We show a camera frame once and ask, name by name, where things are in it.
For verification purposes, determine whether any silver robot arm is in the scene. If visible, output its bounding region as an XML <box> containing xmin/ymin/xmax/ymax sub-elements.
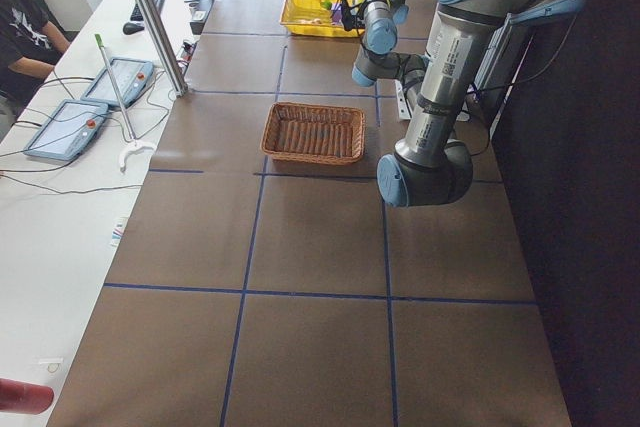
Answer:
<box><xmin>377</xmin><ymin>0</ymin><xmax>586</xmax><ymax>207</ymax></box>
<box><xmin>340</xmin><ymin>0</ymin><xmax>428</xmax><ymax>119</ymax></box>

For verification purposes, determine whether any brown wicker basket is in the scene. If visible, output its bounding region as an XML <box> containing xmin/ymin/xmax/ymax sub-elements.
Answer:
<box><xmin>261</xmin><ymin>102</ymin><xmax>366</xmax><ymax>166</ymax></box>

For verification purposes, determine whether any yellow woven plastic basket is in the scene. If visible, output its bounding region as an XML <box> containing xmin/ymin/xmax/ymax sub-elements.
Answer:
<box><xmin>280</xmin><ymin>0</ymin><xmax>365</xmax><ymax>38</ymax></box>

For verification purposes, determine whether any purple foam cube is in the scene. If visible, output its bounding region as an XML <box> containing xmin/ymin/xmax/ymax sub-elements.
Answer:
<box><xmin>330</xmin><ymin>3</ymin><xmax>342</xmax><ymax>25</ymax></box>

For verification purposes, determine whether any white reacher grabber stick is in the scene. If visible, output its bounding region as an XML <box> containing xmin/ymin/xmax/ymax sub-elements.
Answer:
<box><xmin>94</xmin><ymin>33</ymin><xmax>157</xmax><ymax>173</ymax></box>

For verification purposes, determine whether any far teach pendant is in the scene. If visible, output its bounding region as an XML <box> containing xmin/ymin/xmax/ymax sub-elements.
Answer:
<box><xmin>81</xmin><ymin>57</ymin><xmax>154</xmax><ymax>109</ymax></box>

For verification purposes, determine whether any teach pendant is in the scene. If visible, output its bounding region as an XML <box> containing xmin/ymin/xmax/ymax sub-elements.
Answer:
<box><xmin>81</xmin><ymin>57</ymin><xmax>154</xmax><ymax>109</ymax></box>
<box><xmin>23</xmin><ymin>100</ymin><xmax>109</xmax><ymax>161</ymax></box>

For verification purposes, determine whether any black computer mouse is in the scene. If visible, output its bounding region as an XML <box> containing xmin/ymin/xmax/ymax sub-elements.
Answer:
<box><xmin>122</xmin><ymin>21</ymin><xmax>145</xmax><ymax>35</ymax></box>

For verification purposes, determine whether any near teach pendant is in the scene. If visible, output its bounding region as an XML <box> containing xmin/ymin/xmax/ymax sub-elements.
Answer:
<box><xmin>23</xmin><ymin>100</ymin><xmax>109</xmax><ymax>161</ymax></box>

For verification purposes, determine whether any seated person in black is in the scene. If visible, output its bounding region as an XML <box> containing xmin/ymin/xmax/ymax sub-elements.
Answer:
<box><xmin>1</xmin><ymin>0</ymin><xmax>70</xmax><ymax>115</ymax></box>

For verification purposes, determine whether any red cylinder object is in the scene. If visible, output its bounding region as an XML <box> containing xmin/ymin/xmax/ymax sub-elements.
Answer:
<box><xmin>0</xmin><ymin>378</ymin><xmax>54</xmax><ymax>415</ymax></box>

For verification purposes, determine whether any aluminium frame post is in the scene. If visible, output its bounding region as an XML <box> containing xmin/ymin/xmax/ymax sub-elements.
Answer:
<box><xmin>135</xmin><ymin>0</ymin><xmax>188</xmax><ymax>97</ymax></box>

